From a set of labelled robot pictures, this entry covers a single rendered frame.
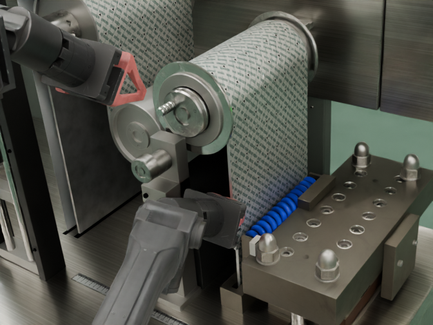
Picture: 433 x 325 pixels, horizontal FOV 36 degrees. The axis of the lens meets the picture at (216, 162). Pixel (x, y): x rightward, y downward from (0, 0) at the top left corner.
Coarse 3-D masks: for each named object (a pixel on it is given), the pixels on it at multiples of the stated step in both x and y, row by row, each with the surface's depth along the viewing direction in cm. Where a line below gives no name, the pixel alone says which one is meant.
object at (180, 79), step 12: (300, 36) 112; (168, 84) 98; (180, 84) 97; (192, 84) 95; (204, 84) 94; (204, 96) 95; (216, 108) 95; (216, 120) 96; (204, 132) 98; (216, 132) 97; (192, 144) 101; (204, 144) 99
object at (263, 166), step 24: (288, 120) 111; (240, 144) 101; (264, 144) 107; (288, 144) 113; (240, 168) 102; (264, 168) 109; (288, 168) 116; (240, 192) 104; (264, 192) 111; (288, 192) 118; (240, 240) 108
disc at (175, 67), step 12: (168, 72) 98; (180, 72) 96; (192, 72) 95; (204, 72) 94; (156, 84) 101; (216, 84) 93; (156, 96) 102; (216, 96) 94; (156, 108) 103; (228, 108) 94; (228, 120) 95; (228, 132) 96; (216, 144) 99
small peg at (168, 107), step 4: (164, 104) 96; (168, 104) 96; (172, 104) 97; (160, 108) 95; (164, 108) 96; (168, 108) 96; (172, 108) 97; (160, 112) 96; (164, 112) 95; (168, 112) 96; (160, 116) 96
